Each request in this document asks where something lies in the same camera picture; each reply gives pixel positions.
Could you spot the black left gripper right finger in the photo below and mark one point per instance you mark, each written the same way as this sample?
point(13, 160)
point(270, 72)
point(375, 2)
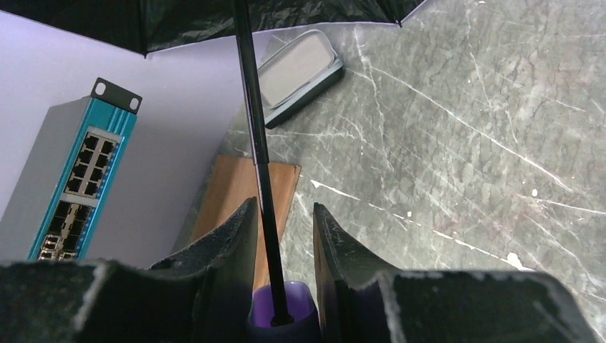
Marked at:
point(363, 298)

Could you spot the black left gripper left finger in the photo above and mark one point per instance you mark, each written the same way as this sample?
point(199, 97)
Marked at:
point(202, 293)

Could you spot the lilac folding umbrella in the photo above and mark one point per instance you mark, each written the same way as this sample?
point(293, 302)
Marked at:
point(147, 26)

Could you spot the wooden base board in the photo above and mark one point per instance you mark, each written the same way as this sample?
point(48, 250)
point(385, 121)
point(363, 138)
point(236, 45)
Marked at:
point(232, 186)

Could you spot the grey network switch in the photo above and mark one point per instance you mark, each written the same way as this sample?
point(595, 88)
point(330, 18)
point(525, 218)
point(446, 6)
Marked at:
point(61, 192)

